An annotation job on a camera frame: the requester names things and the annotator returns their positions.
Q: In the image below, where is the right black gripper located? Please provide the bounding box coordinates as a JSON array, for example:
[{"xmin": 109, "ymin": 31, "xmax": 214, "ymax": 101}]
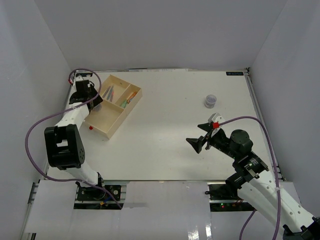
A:
[{"xmin": 185, "ymin": 122, "xmax": 239, "ymax": 160}]

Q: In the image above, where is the paperclip jar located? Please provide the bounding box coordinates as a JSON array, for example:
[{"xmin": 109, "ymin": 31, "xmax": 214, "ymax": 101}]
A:
[
  {"xmin": 92, "ymin": 103, "xmax": 102, "ymax": 112},
  {"xmin": 204, "ymin": 94, "xmax": 217, "ymax": 109}
]

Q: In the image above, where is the green correction tape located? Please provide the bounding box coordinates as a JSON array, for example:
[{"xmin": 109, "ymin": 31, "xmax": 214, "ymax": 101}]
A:
[{"xmin": 121, "ymin": 100, "xmax": 128, "ymax": 109}]

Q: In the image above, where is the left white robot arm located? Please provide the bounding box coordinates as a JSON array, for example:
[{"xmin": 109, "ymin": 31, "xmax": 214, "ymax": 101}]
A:
[{"xmin": 44, "ymin": 76, "xmax": 106, "ymax": 200}]

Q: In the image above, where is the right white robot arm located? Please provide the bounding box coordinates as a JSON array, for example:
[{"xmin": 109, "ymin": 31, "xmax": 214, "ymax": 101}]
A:
[{"xmin": 186, "ymin": 122, "xmax": 320, "ymax": 240}]

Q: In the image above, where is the purple pen in box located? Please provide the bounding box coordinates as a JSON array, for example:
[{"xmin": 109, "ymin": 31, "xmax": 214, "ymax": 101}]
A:
[{"xmin": 102, "ymin": 86, "xmax": 111, "ymax": 98}]

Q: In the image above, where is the blue pen in box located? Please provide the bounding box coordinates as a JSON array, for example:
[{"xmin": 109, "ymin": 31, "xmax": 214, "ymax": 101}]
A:
[{"xmin": 107, "ymin": 86, "xmax": 114, "ymax": 100}]

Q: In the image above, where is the beige compartment box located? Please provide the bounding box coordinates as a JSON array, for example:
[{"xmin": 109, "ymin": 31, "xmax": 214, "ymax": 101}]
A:
[{"xmin": 84, "ymin": 75, "xmax": 143, "ymax": 139}]

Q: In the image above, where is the right black corner label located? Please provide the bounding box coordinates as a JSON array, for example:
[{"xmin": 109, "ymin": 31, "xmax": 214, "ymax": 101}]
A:
[{"xmin": 226, "ymin": 71, "xmax": 244, "ymax": 76}]

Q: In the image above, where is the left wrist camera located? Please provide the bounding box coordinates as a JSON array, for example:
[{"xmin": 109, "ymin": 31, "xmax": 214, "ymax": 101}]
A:
[{"xmin": 68, "ymin": 75, "xmax": 84, "ymax": 87}]

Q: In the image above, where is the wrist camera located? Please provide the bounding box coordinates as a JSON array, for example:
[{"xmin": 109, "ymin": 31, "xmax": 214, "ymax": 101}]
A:
[
  {"xmin": 68, "ymin": 75, "xmax": 84, "ymax": 87},
  {"xmin": 208, "ymin": 112, "xmax": 225, "ymax": 137}
]

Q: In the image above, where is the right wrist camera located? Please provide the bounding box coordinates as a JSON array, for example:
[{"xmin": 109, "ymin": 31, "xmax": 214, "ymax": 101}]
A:
[{"xmin": 208, "ymin": 112, "xmax": 225, "ymax": 137}]

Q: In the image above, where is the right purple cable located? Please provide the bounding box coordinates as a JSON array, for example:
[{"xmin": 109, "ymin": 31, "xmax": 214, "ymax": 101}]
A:
[{"xmin": 218, "ymin": 115, "xmax": 281, "ymax": 240}]

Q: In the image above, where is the purple cable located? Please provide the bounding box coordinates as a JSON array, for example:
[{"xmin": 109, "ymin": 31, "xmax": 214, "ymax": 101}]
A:
[
  {"xmin": 25, "ymin": 68, "xmax": 123, "ymax": 210},
  {"xmin": 218, "ymin": 115, "xmax": 281, "ymax": 240}
]

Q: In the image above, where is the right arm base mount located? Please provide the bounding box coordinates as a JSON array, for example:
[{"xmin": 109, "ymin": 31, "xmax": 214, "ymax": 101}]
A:
[{"xmin": 204, "ymin": 182, "xmax": 254, "ymax": 213}]

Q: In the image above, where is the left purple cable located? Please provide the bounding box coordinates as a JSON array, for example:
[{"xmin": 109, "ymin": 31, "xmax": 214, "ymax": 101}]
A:
[{"xmin": 25, "ymin": 68, "xmax": 123, "ymax": 210}]

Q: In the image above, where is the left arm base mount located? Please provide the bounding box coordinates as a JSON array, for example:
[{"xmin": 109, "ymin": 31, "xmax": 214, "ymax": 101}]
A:
[{"xmin": 73, "ymin": 181, "xmax": 124, "ymax": 210}]

